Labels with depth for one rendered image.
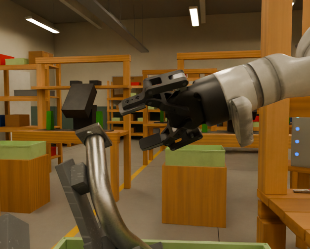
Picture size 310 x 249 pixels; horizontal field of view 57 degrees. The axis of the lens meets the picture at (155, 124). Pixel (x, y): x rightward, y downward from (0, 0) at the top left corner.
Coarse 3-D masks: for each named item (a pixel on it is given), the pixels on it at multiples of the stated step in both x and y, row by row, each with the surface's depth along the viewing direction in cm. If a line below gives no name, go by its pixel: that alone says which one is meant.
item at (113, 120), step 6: (108, 84) 1067; (132, 84) 1055; (138, 84) 1052; (108, 90) 1068; (108, 96) 1070; (108, 102) 1071; (108, 108) 1072; (150, 108) 1046; (108, 114) 1074; (132, 114) 1064; (108, 120) 1075; (114, 120) 1075; (120, 120) 1085; (132, 120) 1065; (138, 120) 1059; (108, 126) 1077; (114, 126) 1094; (120, 126) 1094; (132, 132) 1069; (138, 132) 1081; (156, 132) 1050
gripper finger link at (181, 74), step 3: (174, 75) 39; (177, 75) 39; (180, 75) 39; (183, 75) 39; (171, 78) 39; (174, 78) 39; (183, 87) 40; (186, 87) 40; (177, 90) 40; (180, 90) 41; (183, 90) 41; (186, 90) 41
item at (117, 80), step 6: (114, 78) 1131; (120, 78) 1127; (132, 78) 1118; (138, 78) 1114; (114, 84) 1133; (120, 84) 1128; (114, 90) 1134; (120, 90) 1130; (132, 90) 1121; (138, 90) 1117; (114, 96) 1136; (120, 96) 1131
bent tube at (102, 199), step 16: (96, 128) 45; (96, 144) 44; (112, 144) 48; (96, 160) 42; (96, 176) 40; (96, 192) 39; (112, 192) 41; (96, 208) 39; (112, 208) 39; (112, 224) 39; (112, 240) 40; (128, 240) 41
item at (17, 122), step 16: (0, 64) 546; (16, 64) 538; (32, 64) 529; (48, 64) 528; (48, 80) 529; (0, 96) 545; (16, 96) 539; (32, 96) 533; (48, 96) 529; (0, 128) 544; (16, 128) 538; (32, 128) 537; (48, 144) 532
